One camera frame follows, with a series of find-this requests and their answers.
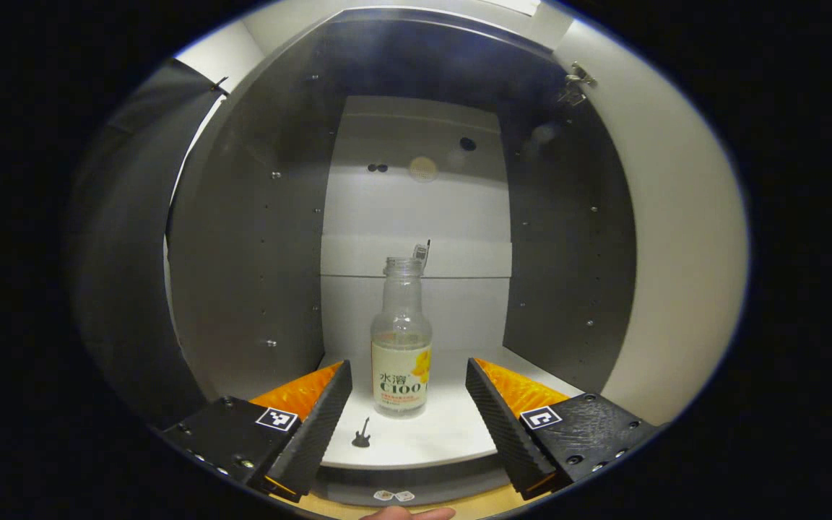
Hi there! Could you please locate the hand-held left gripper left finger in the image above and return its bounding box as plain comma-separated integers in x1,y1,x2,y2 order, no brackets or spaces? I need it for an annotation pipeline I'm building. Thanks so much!
160,360,353,504

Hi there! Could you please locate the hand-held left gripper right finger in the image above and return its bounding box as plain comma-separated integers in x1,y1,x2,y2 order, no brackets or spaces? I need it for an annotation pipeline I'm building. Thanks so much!
465,357,659,501

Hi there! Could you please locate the clear bottle with yellow label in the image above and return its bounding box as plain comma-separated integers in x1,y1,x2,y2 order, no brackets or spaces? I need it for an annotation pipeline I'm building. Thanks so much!
370,256,433,420

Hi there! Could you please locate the dark grey cabinet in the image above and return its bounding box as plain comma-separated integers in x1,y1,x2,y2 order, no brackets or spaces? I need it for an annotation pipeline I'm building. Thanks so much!
163,7,637,506

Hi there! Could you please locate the metal door hinge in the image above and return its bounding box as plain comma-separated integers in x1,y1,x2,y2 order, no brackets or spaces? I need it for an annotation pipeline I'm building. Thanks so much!
565,62,598,106

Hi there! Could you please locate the large ceiling light panel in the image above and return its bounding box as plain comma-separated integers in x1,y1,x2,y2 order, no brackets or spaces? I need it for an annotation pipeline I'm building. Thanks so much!
485,0,541,17

